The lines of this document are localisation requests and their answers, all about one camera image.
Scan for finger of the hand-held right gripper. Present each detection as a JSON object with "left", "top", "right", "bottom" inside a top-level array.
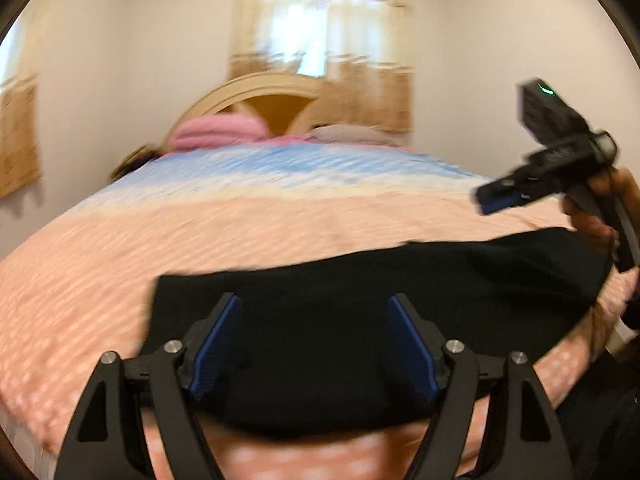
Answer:
[{"left": 474, "top": 166, "right": 545, "bottom": 217}]

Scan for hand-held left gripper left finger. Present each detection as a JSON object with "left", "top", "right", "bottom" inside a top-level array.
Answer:
[{"left": 54, "top": 292, "right": 246, "bottom": 480}]

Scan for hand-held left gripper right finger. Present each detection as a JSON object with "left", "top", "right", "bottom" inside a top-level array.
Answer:
[{"left": 385, "top": 292, "right": 576, "bottom": 480}]

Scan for black pants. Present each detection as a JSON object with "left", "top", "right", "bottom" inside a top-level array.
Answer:
[{"left": 137, "top": 227, "right": 615, "bottom": 442}]

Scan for person's right hand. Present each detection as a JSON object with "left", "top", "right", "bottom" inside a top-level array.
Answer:
[{"left": 562, "top": 166, "right": 640, "bottom": 257}]

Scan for striped pillow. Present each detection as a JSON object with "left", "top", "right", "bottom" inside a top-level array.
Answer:
[{"left": 305, "top": 125, "right": 403, "bottom": 148}]

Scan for beige floral window curtain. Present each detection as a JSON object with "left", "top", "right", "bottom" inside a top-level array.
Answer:
[
  {"left": 0, "top": 72, "right": 44, "bottom": 199},
  {"left": 228, "top": 0, "right": 417, "bottom": 134}
]

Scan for person's dark clothing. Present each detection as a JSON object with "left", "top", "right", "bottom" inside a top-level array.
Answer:
[{"left": 554, "top": 300, "right": 640, "bottom": 480}]

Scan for brown patterned cloth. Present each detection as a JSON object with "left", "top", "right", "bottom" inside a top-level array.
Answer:
[{"left": 110, "top": 144, "right": 158, "bottom": 179}]

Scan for folded pink blanket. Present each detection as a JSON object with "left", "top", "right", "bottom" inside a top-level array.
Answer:
[{"left": 167, "top": 112, "right": 269, "bottom": 153}]

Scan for pink printed cloth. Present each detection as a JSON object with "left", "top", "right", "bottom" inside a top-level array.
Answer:
[{"left": 264, "top": 133, "right": 313, "bottom": 148}]

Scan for cream wooden arched headboard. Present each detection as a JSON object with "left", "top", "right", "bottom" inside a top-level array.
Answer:
[{"left": 167, "top": 71, "right": 351, "bottom": 153}]

